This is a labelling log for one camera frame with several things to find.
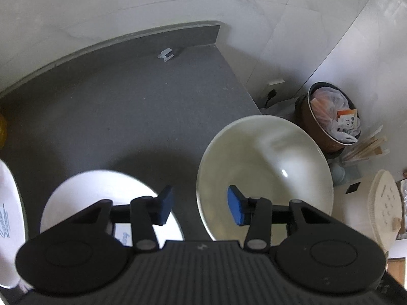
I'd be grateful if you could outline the white printed plate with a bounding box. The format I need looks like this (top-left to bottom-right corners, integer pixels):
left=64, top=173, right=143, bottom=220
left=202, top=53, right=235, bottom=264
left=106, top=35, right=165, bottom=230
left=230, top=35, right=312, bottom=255
left=40, top=169, right=185, bottom=249
left=0, top=159, right=29, bottom=289

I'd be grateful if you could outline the pale blue holder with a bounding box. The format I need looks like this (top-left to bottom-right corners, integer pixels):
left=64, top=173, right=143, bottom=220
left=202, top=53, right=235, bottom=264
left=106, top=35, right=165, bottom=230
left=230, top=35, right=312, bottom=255
left=329, top=162, right=347, bottom=186

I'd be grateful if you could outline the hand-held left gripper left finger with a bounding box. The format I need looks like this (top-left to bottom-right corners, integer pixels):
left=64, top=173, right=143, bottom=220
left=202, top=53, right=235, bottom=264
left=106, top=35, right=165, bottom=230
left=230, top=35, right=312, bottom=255
left=76, top=185, right=174, bottom=252

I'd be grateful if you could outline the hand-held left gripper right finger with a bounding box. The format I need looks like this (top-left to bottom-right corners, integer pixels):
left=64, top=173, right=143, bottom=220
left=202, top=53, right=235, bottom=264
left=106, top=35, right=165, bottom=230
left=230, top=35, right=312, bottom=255
left=227, top=184, right=331, bottom=251

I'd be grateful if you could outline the clear plastic clip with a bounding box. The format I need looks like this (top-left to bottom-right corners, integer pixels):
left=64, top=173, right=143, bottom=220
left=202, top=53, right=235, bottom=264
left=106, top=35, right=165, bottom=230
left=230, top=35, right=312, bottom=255
left=157, top=48, right=175, bottom=62

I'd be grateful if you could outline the orange paper packet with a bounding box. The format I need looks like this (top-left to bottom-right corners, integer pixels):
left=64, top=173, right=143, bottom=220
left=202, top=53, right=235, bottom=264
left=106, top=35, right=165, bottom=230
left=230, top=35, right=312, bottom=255
left=337, top=109, right=358, bottom=131

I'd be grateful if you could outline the white plastic trash bag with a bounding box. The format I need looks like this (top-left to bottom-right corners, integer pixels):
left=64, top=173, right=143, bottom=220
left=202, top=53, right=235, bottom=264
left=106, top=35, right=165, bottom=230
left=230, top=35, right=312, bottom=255
left=310, top=86, right=362, bottom=143

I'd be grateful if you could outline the bundle of wooden chopsticks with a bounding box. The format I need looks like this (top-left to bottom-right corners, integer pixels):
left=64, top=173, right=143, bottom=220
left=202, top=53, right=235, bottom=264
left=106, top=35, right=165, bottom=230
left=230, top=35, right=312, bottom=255
left=342, top=127, right=390, bottom=166

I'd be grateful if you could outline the brown trash bin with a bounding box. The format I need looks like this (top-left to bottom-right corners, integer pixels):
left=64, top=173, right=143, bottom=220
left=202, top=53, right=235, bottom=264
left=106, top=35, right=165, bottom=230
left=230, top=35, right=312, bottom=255
left=294, top=82, right=363, bottom=155

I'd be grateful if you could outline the cream ceramic bowl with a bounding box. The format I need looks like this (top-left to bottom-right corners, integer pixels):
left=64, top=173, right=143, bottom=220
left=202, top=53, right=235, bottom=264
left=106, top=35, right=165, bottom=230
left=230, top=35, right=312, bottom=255
left=196, top=115, right=334, bottom=242

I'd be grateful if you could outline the black power plug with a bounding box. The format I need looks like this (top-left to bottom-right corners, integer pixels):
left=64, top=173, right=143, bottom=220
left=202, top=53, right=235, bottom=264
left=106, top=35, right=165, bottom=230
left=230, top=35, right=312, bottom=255
left=264, top=89, right=277, bottom=109

